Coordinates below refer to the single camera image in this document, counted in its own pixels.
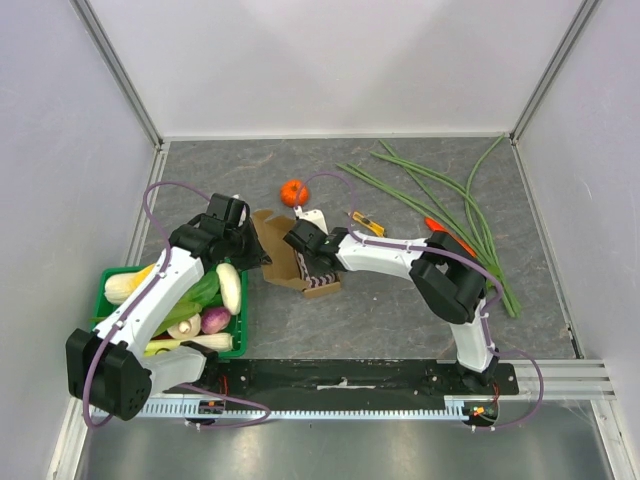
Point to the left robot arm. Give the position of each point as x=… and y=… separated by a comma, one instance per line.
x=107, y=368

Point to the bunch of long green beans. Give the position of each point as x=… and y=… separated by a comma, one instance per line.
x=448, y=201

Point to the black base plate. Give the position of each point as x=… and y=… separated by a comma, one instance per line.
x=438, y=378

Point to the green leafy vegetable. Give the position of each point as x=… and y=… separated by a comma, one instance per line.
x=203, y=294

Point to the yellow utility knife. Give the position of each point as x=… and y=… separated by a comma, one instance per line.
x=362, y=220

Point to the orange carrot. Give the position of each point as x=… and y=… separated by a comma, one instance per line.
x=435, y=226

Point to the white eggplant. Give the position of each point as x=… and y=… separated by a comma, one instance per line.
x=230, y=287

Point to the purple onion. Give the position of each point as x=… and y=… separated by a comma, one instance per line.
x=215, y=320

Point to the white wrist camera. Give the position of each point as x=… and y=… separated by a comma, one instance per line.
x=244, y=212
x=314, y=216

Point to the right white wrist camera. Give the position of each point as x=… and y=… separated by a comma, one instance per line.
x=314, y=216

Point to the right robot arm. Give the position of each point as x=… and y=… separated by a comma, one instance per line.
x=448, y=279

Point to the green celery stalk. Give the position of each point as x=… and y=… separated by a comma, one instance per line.
x=160, y=346

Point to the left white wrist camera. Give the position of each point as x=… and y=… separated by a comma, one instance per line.
x=244, y=212

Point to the green plastic basket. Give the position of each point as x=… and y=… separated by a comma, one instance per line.
x=237, y=326

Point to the brown cardboard express box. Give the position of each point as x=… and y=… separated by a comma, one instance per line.
x=284, y=270

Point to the grey slotted cable duct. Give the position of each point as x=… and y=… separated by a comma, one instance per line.
x=205, y=408

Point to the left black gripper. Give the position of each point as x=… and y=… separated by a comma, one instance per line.
x=255, y=257

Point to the white mushroom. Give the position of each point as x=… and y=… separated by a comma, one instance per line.
x=186, y=329

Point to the white corn cob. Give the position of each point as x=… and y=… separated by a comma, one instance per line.
x=119, y=287

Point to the small orange pumpkin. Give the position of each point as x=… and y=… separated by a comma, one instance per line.
x=293, y=193

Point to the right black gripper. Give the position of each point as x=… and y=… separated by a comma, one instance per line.
x=304, y=261

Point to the purple white wavy cloth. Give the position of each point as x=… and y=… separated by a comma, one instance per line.
x=316, y=280

